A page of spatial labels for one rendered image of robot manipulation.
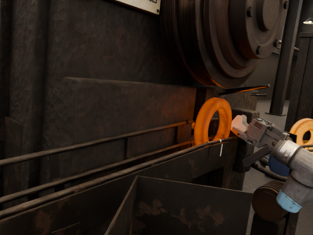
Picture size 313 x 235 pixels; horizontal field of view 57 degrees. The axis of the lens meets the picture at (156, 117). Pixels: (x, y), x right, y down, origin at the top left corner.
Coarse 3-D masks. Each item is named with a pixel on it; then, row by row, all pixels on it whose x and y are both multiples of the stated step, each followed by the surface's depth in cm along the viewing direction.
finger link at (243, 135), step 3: (234, 129) 99; (237, 129) 99; (234, 132) 99; (237, 132) 98; (240, 132) 98; (237, 135) 98; (240, 135) 97; (243, 135) 96; (246, 135) 96; (243, 138) 96; (246, 138) 96; (246, 141) 95; (249, 141) 96
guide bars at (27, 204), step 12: (204, 144) 86; (168, 156) 73; (132, 168) 64; (96, 180) 57; (108, 180) 59; (60, 192) 52; (72, 192) 53; (24, 204) 47; (36, 204) 48; (0, 216) 44
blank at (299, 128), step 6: (300, 120) 121; (306, 120) 119; (312, 120) 119; (294, 126) 120; (300, 126) 118; (306, 126) 119; (312, 126) 120; (294, 132) 119; (300, 132) 119; (312, 132) 122; (300, 138) 119; (312, 138) 123; (300, 144) 120; (306, 144) 123; (312, 144) 121
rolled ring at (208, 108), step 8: (208, 104) 88; (216, 104) 89; (224, 104) 93; (200, 112) 88; (208, 112) 87; (224, 112) 96; (200, 120) 87; (208, 120) 87; (224, 120) 98; (200, 128) 87; (208, 128) 88; (224, 128) 98; (200, 136) 87; (216, 136) 99; (224, 136) 98
